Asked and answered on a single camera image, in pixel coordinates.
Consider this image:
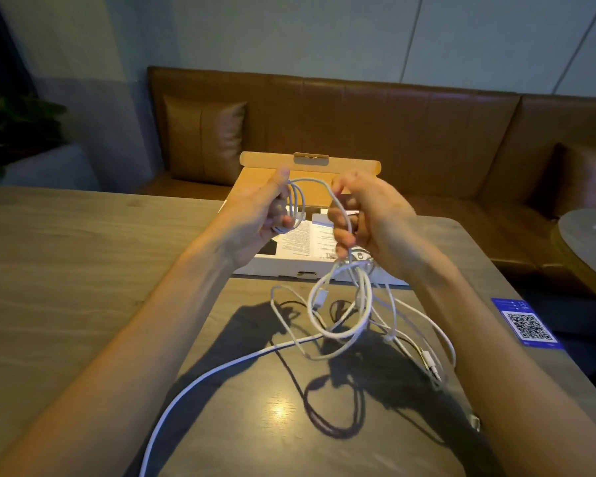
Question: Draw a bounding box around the person's right forearm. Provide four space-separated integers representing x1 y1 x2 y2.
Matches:
402 253 596 477

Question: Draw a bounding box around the brown square leather cushion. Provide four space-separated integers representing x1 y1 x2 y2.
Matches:
161 95 248 187

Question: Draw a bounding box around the white planter box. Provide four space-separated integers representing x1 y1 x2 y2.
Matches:
0 144 101 192

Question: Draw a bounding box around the open cardboard box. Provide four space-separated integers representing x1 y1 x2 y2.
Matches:
218 151 411 287

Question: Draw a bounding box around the green potted plant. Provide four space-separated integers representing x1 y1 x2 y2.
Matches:
0 54 69 180

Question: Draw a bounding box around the blue code sticker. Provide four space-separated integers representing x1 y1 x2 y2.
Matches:
491 297 565 351

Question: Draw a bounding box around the brown leather sofa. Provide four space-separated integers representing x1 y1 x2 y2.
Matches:
134 66 596 293

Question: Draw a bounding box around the dark brown leather cushion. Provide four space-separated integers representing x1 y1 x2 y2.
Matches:
530 143 596 220

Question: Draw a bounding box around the white printed manual sheet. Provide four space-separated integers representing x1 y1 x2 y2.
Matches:
272 220 315 258

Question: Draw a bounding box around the person's left forearm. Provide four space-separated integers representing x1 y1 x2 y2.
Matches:
0 228 241 477

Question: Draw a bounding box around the round wooden table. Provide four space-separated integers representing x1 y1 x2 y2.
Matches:
550 207 596 307

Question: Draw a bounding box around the blue and white leaflet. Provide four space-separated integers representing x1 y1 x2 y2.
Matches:
310 212 339 260

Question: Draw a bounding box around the thin white cable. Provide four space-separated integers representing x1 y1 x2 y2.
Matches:
270 177 481 433

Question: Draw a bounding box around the thick white cable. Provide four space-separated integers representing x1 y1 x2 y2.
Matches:
138 257 376 477

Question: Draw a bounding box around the person's right hand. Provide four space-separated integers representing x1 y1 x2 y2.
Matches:
327 171 431 278

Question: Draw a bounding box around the person's left hand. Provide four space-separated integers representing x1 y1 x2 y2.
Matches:
213 167 297 270

